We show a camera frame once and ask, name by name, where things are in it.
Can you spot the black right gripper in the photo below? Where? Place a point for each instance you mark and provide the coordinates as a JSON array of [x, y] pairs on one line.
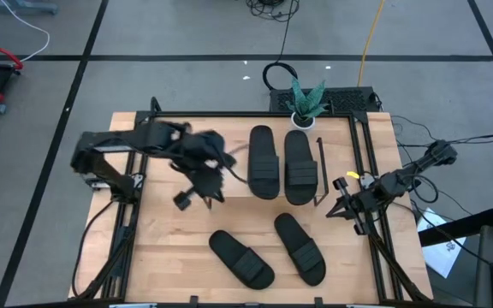
[[360, 203]]

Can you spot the yellow tape tag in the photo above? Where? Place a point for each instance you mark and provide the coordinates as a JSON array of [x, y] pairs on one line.
[[352, 174]]

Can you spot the black foam slide sandal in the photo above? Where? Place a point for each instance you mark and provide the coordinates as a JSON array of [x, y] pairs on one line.
[[242, 261], [263, 171], [300, 248], [300, 171]]

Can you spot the snake plant in white pot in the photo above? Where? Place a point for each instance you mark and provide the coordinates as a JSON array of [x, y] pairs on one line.
[[303, 109]]

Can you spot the silver metal bar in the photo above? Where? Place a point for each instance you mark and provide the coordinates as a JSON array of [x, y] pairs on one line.
[[360, 306], [133, 306]]

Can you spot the white paper sheet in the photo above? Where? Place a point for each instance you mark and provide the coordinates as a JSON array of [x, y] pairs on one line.
[[443, 256]]

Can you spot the black metal table frame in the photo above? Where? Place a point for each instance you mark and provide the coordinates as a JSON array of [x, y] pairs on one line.
[[246, 114]]

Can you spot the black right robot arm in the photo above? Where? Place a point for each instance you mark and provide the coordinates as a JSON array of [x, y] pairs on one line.
[[400, 179]]

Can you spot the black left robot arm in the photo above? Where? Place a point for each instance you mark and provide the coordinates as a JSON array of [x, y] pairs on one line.
[[114, 139]]

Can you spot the black perforated metal box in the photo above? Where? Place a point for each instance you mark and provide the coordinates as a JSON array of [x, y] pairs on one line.
[[353, 100]]

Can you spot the small black clamp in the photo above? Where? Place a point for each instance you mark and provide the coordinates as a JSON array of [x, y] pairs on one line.
[[194, 300], [318, 301]]

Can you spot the black beam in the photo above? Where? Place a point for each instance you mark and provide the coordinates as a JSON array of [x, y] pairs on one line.
[[465, 224]]

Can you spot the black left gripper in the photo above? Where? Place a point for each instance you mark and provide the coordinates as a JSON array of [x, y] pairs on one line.
[[206, 179]]

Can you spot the wooden shelf with black frame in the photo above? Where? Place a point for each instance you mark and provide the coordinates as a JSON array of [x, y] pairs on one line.
[[238, 192]]

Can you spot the grey floor base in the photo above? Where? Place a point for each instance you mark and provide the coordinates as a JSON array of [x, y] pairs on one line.
[[19, 6]]

